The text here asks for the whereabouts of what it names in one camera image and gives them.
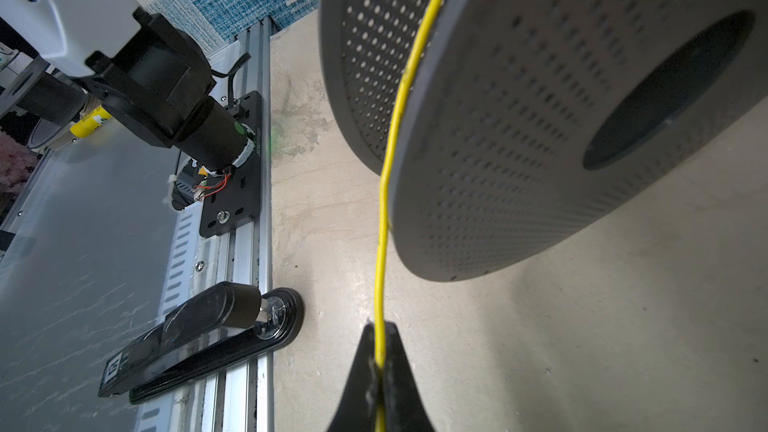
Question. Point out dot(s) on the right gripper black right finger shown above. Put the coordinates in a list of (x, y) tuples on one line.
[(403, 406)]

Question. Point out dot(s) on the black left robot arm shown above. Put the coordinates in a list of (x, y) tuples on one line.
[(151, 76)]

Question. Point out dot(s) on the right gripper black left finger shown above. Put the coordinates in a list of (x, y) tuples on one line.
[(358, 406)]

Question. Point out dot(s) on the grey perforated cable spool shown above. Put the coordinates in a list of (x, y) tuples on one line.
[(529, 120)]

